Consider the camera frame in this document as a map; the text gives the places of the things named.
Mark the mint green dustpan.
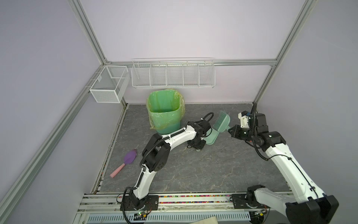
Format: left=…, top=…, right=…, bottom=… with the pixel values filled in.
left=196, top=129, right=219, bottom=151

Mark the mint green hand brush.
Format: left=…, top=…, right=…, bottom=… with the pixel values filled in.
left=213, top=111, right=231, bottom=133

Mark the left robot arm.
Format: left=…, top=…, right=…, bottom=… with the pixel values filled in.
left=125, top=112, right=214, bottom=206

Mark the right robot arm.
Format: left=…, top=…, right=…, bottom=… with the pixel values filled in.
left=228, top=104, right=339, bottom=224

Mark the green trash bin with bag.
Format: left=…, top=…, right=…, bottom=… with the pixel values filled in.
left=146, top=89, right=186, bottom=134

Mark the purple pink scoop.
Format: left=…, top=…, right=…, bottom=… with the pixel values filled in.
left=110, top=149, right=137, bottom=178

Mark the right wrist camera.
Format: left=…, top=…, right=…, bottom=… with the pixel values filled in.
left=238, top=111, right=249, bottom=128

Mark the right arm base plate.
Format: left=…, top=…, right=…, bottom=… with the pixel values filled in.
left=230, top=193, right=267, bottom=209

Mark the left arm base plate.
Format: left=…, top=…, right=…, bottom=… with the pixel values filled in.
left=120, top=194, right=159, bottom=211

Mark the long white wire basket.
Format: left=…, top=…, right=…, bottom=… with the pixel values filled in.
left=131, top=57, right=216, bottom=88

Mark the small white wire basket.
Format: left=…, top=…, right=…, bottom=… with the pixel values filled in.
left=90, top=65, right=131, bottom=103

